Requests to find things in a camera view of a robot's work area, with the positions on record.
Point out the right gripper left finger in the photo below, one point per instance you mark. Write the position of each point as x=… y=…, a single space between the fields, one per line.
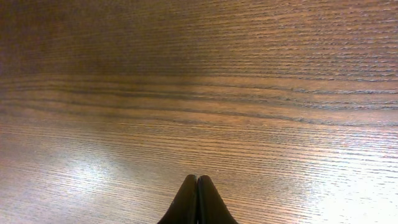
x=183 y=209

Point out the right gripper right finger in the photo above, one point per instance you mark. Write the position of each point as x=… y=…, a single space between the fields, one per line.
x=211 y=207

